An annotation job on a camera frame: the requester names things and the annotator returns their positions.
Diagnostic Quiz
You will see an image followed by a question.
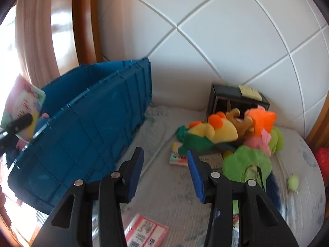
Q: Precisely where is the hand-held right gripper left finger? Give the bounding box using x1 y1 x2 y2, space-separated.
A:
32 147 145 247

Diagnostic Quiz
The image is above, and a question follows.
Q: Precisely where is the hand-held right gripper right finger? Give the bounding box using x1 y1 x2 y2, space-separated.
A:
187 149 300 247

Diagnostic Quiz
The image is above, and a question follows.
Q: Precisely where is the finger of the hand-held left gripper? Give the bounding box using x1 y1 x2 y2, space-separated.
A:
0 113 34 155

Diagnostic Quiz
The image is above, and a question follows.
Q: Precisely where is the pink floral packet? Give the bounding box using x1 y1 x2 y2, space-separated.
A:
1 74 47 142

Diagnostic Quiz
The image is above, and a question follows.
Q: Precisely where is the blue plastic crate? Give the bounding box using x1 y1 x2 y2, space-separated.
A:
7 58 153 215

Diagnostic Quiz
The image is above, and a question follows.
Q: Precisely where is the pink and green packet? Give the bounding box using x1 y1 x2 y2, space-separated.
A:
169 141 191 168

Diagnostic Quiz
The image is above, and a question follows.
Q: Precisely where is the dark green plush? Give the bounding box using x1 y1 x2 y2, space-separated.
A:
177 125 217 158

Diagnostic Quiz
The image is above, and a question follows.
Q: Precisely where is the green leaf-shaped pouch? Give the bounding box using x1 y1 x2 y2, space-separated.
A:
222 145 273 194

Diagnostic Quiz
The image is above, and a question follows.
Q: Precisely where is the yellow and orange plush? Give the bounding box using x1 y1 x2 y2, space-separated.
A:
189 112 238 144

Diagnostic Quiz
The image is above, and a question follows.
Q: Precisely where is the red bordered tissue pack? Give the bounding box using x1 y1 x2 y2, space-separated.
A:
125 213 169 247

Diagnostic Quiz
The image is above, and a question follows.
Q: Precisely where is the brown deer plush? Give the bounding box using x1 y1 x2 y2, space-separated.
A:
226 108 254 137

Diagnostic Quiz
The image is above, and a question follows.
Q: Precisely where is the blue feather toy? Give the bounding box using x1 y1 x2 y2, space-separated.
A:
266 172 282 209

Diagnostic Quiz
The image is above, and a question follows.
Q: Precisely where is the black box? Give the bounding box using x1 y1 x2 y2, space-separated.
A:
207 83 270 124

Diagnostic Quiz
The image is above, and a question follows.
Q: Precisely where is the green frog plush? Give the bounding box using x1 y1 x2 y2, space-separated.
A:
269 127 285 155

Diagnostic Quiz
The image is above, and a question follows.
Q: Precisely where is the light green round plush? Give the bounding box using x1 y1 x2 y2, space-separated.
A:
287 175 300 192

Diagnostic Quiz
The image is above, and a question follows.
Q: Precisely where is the beige curtain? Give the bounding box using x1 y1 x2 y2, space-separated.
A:
14 0 78 89

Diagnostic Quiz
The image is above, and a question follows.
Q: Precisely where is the yellow sticky note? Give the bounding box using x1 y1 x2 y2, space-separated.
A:
239 85 263 101

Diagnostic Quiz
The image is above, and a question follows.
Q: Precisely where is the red toy suitcase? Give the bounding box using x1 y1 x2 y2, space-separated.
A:
316 147 329 171

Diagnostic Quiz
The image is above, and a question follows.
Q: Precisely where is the wooden headboard frame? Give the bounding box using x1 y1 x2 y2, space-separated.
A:
71 0 104 65
305 112 329 150

